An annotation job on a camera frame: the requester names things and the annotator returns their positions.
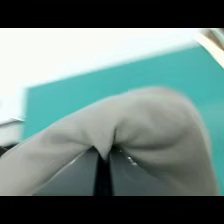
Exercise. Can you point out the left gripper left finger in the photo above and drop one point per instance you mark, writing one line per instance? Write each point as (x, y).
(78, 176)

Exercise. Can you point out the brown garment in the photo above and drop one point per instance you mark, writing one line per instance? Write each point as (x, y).
(150, 120)

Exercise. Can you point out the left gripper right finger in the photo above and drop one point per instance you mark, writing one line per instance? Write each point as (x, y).
(133, 181)

